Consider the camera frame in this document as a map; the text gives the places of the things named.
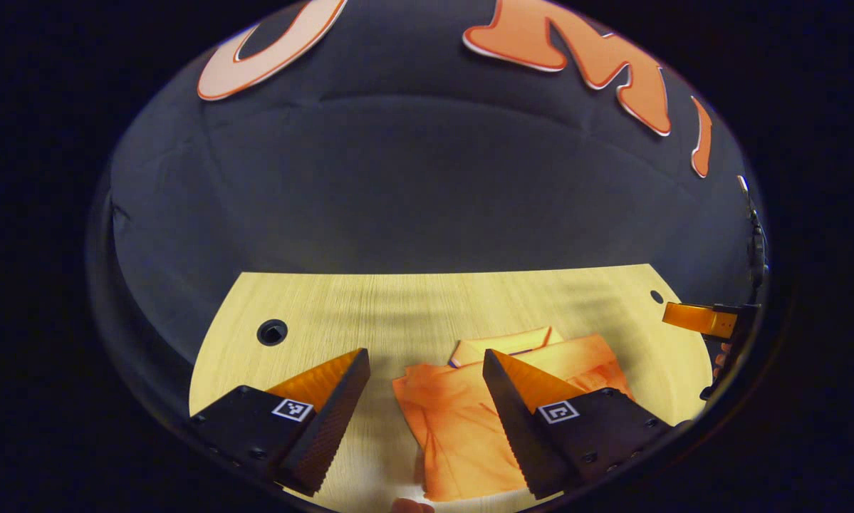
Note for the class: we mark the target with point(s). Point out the orange polo T-shirt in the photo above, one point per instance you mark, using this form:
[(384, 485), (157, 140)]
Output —
[(455, 427)]

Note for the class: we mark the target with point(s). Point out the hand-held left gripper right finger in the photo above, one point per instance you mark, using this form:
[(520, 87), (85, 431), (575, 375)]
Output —
[(519, 427)]

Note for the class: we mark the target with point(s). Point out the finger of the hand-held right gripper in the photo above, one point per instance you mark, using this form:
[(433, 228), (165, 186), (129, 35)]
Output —
[(697, 318)]

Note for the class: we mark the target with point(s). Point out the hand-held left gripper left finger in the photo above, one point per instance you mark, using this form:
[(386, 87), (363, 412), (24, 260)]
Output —
[(327, 427)]

